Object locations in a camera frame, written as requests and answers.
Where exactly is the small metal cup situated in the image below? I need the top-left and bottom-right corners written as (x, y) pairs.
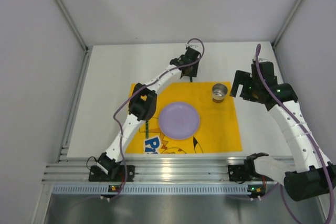
top-left (212, 83), bottom-right (228, 103)

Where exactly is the yellow Pikachu cloth placemat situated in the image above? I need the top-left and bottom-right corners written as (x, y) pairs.
top-left (126, 82), bottom-right (242, 154)

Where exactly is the purple plastic plate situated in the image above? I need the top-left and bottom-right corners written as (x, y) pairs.
top-left (158, 102), bottom-right (201, 141)

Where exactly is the fork with green handle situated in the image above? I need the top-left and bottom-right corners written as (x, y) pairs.
top-left (145, 121), bottom-right (149, 139)

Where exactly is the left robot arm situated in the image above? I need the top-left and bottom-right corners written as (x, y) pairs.
top-left (97, 46), bottom-right (204, 176)

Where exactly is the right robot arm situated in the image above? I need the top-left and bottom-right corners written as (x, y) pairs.
top-left (230, 61), bottom-right (335, 201)

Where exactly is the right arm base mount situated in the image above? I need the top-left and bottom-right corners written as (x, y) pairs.
top-left (227, 160), bottom-right (263, 184)

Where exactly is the left aluminium frame post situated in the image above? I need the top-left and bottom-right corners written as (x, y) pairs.
top-left (53, 0), bottom-right (89, 51)

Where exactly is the aluminium frame post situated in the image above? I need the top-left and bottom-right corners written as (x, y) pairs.
top-left (271, 0), bottom-right (305, 50)
top-left (53, 0), bottom-right (89, 51)

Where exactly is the right aluminium frame post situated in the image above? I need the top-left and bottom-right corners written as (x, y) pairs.
top-left (271, 0), bottom-right (305, 50)

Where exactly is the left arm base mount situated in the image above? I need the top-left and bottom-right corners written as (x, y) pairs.
top-left (88, 165), bottom-right (135, 183)

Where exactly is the aluminium front rail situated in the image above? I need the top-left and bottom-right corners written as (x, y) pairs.
top-left (42, 155), bottom-right (245, 184)

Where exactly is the grey slotted cable duct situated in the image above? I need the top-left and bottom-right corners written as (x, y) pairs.
top-left (52, 184), bottom-right (266, 196)

